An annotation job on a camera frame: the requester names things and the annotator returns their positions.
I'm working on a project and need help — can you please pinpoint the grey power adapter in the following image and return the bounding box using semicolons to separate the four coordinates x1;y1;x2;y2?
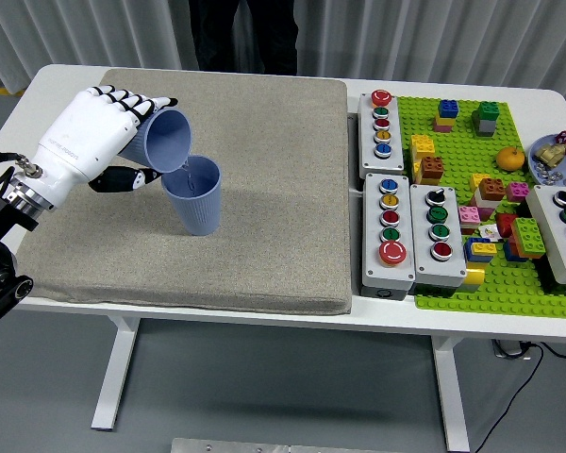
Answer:
491;339;534;361

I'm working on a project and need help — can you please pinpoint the white pleated curtain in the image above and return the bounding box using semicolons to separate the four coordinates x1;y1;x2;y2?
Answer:
0;0;566;98

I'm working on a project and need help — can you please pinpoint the grey five-button control box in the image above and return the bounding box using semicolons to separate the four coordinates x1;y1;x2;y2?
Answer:
360;172;417;301
357;89;406;180

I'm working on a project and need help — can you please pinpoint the magenta toy brick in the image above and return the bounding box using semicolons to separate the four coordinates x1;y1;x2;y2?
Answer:
505;181;531;204

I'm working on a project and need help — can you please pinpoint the person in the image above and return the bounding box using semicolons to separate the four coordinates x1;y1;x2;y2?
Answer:
188;0;299;76

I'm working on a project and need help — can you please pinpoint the grey selector switch control box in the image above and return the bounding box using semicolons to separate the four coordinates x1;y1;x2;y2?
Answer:
524;184;566;297
408;183;468;297

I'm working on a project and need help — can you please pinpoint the black power cable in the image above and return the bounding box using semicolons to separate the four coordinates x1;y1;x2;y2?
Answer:
471;342;566;453

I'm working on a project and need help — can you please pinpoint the orange fruit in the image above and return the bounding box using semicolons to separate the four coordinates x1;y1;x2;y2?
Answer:
494;145;525;171

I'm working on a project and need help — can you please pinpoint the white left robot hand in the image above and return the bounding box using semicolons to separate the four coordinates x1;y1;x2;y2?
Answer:
30;85;179;208

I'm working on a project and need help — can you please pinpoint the white table leg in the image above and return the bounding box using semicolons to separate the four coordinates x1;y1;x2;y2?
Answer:
90;316;142;431
431;335;472;452

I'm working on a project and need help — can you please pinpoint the blue ribbed plastic cup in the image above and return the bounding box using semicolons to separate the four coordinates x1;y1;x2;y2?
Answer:
117;108;193;176
161;155;223;236

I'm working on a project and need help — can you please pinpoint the grey toy brick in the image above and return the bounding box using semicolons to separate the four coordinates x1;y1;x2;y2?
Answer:
474;116;497;139

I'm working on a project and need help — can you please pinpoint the green studded baseplate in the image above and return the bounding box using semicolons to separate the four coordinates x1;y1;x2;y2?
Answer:
395;95;566;320

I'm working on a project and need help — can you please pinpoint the grey-brown fabric mat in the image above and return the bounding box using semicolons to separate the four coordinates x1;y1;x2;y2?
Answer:
13;68;353;316

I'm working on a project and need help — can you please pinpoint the large green toy brick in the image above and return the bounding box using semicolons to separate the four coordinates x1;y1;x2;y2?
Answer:
509;216;547;260

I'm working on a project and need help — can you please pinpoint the brown toy brick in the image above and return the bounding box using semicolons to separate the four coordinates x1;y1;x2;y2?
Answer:
477;177;508;201
418;155;446;184

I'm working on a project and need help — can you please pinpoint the brass valve with red handwheel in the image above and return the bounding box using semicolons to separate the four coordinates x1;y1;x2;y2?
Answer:
533;129;566;169

